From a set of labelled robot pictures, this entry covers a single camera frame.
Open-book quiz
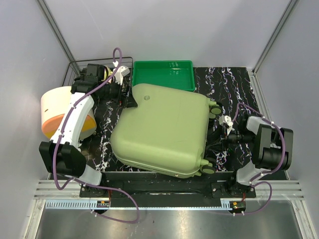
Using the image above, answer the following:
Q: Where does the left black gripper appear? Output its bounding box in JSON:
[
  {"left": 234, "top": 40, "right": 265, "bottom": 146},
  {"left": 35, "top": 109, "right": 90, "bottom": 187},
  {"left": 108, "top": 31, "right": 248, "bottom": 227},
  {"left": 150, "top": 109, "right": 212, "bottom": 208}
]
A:
[{"left": 99, "top": 77, "right": 138, "bottom": 109}]

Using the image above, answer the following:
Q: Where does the green hard-shell suitcase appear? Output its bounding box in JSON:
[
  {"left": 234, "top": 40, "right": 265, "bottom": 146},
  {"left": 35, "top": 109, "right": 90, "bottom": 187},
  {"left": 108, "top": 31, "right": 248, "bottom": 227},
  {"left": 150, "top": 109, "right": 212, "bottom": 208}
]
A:
[{"left": 110, "top": 84, "right": 222, "bottom": 178}]

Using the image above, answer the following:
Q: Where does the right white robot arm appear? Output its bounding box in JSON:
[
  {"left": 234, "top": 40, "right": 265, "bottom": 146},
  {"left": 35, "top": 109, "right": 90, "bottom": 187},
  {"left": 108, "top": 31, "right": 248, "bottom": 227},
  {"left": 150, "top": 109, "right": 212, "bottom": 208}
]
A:
[{"left": 219, "top": 115, "right": 294, "bottom": 198}]

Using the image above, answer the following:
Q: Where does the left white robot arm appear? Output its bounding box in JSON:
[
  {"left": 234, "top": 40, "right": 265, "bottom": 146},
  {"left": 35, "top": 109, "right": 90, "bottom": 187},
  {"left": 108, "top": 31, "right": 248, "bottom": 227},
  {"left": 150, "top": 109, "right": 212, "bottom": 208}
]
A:
[{"left": 39, "top": 61, "right": 130, "bottom": 197}]

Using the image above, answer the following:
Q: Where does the yellow plastic bottle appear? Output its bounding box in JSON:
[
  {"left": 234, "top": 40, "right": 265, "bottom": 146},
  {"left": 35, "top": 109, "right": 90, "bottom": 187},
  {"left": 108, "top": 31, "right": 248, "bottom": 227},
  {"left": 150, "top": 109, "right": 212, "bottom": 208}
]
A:
[{"left": 102, "top": 66, "right": 113, "bottom": 81}]

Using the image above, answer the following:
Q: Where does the green plastic tray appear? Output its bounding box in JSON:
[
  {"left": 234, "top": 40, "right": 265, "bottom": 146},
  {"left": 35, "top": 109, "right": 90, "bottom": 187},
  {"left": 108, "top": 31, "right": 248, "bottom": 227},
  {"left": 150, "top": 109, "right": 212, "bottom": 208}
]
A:
[{"left": 132, "top": 60, "right": 195, "bottom": 92}]

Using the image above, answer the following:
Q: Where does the white orange cylindrical container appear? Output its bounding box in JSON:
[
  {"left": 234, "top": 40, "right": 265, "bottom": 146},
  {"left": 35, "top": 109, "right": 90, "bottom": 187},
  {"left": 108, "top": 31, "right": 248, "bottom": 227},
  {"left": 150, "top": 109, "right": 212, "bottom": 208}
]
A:
[{"left": 40, "top": 86, "right": 97, "bottom": 140}]

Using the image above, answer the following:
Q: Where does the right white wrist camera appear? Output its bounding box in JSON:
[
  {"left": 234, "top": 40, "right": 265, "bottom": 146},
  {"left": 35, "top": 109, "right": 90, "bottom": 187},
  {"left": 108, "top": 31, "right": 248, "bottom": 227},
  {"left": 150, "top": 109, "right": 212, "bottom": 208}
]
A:
[{"left": 219, "top": 115, "right": 233, "bottom": 129}]

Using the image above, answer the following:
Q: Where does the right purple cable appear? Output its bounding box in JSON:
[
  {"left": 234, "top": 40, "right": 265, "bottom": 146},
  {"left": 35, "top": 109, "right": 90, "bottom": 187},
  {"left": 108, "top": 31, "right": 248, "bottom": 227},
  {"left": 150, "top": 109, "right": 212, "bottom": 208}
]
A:
[{"left": 230, "top": 102, "right": 285, "bottom": 216}]

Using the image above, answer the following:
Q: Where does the purple cable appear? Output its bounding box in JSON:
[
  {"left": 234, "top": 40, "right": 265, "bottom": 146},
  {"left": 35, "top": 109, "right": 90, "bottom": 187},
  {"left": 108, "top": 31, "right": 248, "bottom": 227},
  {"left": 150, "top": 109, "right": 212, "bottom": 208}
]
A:
[
  {"left": 230, "top": 102, "right": 285, "bottom": 216},
  {"left": 53, "top": 47, "right": 140, "bottom": 224}
]

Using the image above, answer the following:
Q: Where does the black wire rack basket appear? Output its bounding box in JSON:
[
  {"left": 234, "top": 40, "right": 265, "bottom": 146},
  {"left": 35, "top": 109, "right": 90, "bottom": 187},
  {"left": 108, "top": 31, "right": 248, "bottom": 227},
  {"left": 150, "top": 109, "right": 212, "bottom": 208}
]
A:
[{"left": 62, "top": 57, "right": 134, "bottom": 86}]

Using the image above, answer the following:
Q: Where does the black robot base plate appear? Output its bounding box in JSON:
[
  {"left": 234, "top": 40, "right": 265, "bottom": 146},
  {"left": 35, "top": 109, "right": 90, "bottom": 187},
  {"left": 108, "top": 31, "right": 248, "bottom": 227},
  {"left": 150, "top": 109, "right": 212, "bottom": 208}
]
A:
[{"left": 79, "top": 171, "right": 257, "bottom": 200}]

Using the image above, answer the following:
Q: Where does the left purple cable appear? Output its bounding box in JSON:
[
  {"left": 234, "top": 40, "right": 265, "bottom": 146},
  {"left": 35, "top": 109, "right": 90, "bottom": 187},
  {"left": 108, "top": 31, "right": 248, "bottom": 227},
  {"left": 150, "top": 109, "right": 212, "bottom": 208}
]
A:
[{"left": 53, "top": 47, "right": 140, "bottom": 224}]

